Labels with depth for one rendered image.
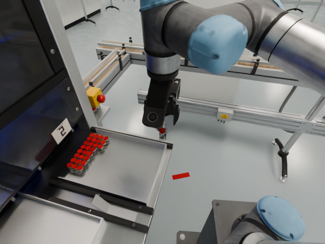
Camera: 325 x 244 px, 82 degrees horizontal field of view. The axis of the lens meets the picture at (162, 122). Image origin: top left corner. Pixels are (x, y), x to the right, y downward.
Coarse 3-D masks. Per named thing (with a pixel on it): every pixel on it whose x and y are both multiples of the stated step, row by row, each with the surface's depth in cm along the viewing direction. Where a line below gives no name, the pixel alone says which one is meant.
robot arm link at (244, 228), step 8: (240, 224) 51; (248, 224) 50; (232, 232) 51; (240, 232) 48; (248, 232) 46; (256, 232) 44; (264, 232) 47; (232, 240) 47; (240, 240) 44; (248, 240) 42; (256, 240) 42; (264, 240) 41; (272, 240) 43
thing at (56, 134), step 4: (64, 120) 70; (60, 124) 69; (64, 124) 71; (68, 124) 73; (56, 128) 67; (64, 128) 71; (68, 128) 73; (56, 132) 67; (64, 132) 71; (68, 132) 74; (56, 136) 68; (60, 136) 70; (64, 136) 72; (56, 140) 68; (60, 140) 70
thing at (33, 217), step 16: (16, 208) 63; (32, 208) 63; (48, 208) 63; (64, 208) 61; (0, 224) 60; (16, 224) 60; (32, 224) 60; (48, 224) 60; (64, 224) 60; (80, 224) 60; (96, 224) 60; (0, 240) 56; (16, 240) 56; (32, 240) 56; (48, 240) 56; (64, 240) 56; (80, 240) 56; (96, 240) 56
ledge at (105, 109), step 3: (102, 108) 101; (105, 108) 101; (108, 108) 102; (102, 111) 100; (105, 111) 100; (108, 111) 102; (99, 114) 98; (102, 114) 98; (105, 114) 100; (96, 117) 96; (99, 117) 96; (102, 117) 97; (96, 120) 95; (99, 120) 95; (99, 123) 95
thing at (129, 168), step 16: (96, 128) 86; (112, 144) 83; (128, 144) 83; (144, 144) 83; (160, 144) 80; (96, 160) 77; (112, 160) 77; (128, 160) 77; (144, 160) 77; (160, 160) 73; (80, 176) 72; (96, 176) 72; (112, 176) 72; (128, 176) 72; (144, 176) 72; (112, 192) 64; (128, 192) 67; (144, 192) 67
